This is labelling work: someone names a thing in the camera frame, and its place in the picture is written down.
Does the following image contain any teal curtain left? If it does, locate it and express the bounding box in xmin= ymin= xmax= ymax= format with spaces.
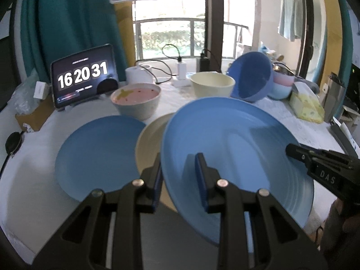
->
xmin=16 ymin=0 xmax=128 ymax=82

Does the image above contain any black round object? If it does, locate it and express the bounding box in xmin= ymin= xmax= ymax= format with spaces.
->
xmin=0 ymin=131 xmax=24 ymax=176

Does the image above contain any large blue plate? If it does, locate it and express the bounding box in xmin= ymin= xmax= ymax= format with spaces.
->
xmin=160 ymin=97 xmax=314 ymax=244

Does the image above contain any white charger plug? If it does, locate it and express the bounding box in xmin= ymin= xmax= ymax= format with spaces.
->
xmin=176 ymin=61 xmax=187 ymax=80

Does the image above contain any black cable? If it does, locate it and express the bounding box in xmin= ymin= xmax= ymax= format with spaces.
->
xmin=134 ymin=44 xmax=181 ymax=85

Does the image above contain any white power strip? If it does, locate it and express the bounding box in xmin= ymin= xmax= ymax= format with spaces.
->
xmin=171 ymin=77 xmax=192 ymax=88

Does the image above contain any yellow curtain left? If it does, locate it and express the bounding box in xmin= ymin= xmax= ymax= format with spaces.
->
xmin=114 ymin=1 xmax=135 ymax=66

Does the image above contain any hanging light blue towel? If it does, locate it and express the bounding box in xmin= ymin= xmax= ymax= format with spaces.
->
xmin=278 ymin=0 xmax=303 ymax=42

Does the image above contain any tablet showing clock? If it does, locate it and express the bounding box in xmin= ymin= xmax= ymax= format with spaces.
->
xmin=51 ymin=44 xmax=118 ymax=110

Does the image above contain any black charger adapter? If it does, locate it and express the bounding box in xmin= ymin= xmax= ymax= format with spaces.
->
xmin=198 ymin=51 xmax=210 ymax=72

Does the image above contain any white desk lamp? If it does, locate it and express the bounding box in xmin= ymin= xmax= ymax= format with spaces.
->
xmin=108 ymin=0 xmax=162 ymax=85

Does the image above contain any yellow teal curtain right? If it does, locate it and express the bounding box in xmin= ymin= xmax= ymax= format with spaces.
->
xmin=312 ymin=0 xmax=355 ymax=87

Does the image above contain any pink strawberry bowl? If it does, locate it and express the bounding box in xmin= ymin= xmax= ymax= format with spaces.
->
xmin=110 ymin=83 xmax=162 ymax=121

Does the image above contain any light blue bowl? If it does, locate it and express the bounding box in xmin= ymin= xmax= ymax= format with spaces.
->
xmin=267 ymin=83 xmax=292 ymax=100

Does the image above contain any cardboard box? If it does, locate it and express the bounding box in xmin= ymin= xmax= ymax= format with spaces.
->
xmin=15 ymin=95 xmax=55 ymax=132

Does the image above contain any cream plate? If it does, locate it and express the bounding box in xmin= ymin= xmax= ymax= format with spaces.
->
xmin=135 ymin=112 xmax=178 ymax=213

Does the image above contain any small white box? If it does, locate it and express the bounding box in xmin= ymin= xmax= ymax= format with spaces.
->
xmin=33 ymin=81 xmax=50 ymax=100

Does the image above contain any steel thermos bottle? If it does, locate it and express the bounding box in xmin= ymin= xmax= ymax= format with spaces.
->
xmin=323 ymin=72 xmax=345 ymax=123

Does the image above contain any right hand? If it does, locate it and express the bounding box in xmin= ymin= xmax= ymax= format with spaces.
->
xmin=320 ymin=199 xmax=359 ymax=269

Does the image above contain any clear plastic bag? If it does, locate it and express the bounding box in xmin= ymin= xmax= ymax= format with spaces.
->
xmin=9 ymin=68 xmax=40 ymax=115

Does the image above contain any cream bowl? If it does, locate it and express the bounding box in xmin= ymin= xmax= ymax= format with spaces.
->
xmin=190 ymin=72 xmax=236 ymax=98

